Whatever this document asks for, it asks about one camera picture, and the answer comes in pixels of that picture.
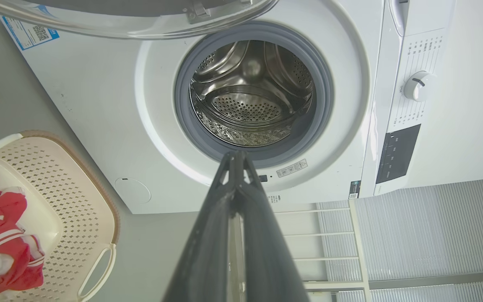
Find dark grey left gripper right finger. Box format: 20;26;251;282
236;151;309;302

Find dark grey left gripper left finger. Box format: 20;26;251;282
163;151;239;302

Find round dark glass washer door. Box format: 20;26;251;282
0;0;280;40

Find white front-load washing machine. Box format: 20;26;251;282
0;0;483;215

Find white warning sticker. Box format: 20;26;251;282
276;159;309;178

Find round white filter cover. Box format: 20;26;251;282
114;177;152;205

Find beige perforated laundry basket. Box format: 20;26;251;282
0;130;120;302

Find perforated steel washer drum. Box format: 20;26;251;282
189;40;314;148

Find black washer display panel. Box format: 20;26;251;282
376;124;421;185

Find red and white garment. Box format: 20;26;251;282
0;168;45;299

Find white round control dial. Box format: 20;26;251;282
403;70;435;102

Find white detergent drawer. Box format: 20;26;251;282
386;0;457;39

